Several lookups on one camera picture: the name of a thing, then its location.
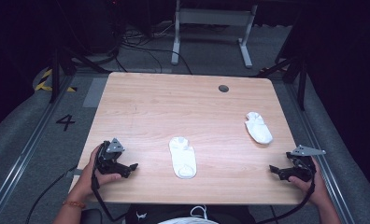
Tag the white metal desk frame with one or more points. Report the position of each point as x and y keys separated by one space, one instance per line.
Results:
x=212 y=17

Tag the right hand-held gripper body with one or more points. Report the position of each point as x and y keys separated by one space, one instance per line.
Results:
x=301 y=168

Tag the person's left hand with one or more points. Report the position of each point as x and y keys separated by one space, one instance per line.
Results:
x=88 y=183

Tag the person's right hand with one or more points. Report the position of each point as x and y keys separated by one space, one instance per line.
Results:
x=314 y=189

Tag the white ankle sock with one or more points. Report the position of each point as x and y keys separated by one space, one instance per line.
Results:
x=258 y=129
x=183 y=158

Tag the grey round table grommet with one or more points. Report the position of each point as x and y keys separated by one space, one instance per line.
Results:
x=223 y=88

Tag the grey floor tape patch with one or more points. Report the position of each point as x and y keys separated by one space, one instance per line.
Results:
x=95 y=92

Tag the black metal stand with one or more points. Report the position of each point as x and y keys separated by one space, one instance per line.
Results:
x=302 y=84
x=54 y=81

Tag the yellow and black floor tape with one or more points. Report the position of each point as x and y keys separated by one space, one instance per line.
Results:
x=43 y=85

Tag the metal floor rail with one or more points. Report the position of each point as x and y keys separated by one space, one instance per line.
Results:
x=27 y=152
x=324 y=168

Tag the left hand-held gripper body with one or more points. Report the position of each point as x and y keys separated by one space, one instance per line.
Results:
x=110 y=155

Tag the person's dark clothing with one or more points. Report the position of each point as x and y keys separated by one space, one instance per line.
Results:
x=161 y=213

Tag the black rounded object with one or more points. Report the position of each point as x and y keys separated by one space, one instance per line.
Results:
x=92 y=216

